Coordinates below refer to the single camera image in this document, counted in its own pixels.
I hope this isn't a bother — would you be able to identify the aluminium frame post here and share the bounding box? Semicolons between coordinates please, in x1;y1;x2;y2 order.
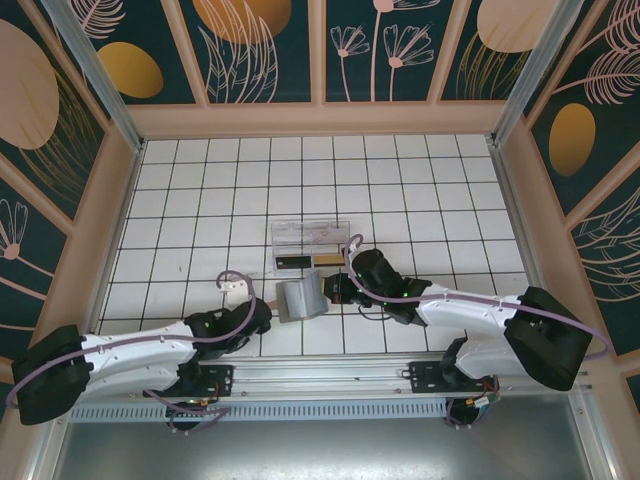
489;0;596;147
42;0;147;154

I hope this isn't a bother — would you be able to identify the purple cable loop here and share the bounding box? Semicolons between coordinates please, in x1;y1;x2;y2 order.
143;388;235;435

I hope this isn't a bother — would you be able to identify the aluminium table edge rail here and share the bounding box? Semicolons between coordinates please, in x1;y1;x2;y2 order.
487;142;621;480

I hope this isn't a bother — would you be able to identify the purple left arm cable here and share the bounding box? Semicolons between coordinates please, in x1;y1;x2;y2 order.
9;269;260;416

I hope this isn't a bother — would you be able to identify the grey metal sheet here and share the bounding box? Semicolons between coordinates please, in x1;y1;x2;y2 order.
49;422;596;480

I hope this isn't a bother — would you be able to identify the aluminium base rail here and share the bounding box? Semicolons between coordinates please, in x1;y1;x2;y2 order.
142;355;596;403

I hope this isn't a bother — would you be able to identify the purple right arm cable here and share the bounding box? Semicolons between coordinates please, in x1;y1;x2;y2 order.
344;233;614;361

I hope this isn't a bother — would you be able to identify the thin black cable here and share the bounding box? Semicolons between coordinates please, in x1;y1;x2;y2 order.
357;303;397;324

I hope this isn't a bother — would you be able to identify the grey slotted cable duct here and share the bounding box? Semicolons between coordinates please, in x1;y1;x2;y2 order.
69;398;450;422

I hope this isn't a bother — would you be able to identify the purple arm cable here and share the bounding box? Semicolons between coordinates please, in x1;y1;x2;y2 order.
9;269;260;416
344;233;614;361

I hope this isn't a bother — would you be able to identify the clear acrylic card stand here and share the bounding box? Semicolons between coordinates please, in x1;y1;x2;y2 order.
269;218;354;279

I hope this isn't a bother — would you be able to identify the black VIP card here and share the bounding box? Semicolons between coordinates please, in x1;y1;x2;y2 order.
274;254;314;272

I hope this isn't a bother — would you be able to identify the base wiring with connectors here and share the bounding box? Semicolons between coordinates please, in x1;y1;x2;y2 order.
447;384;501;431

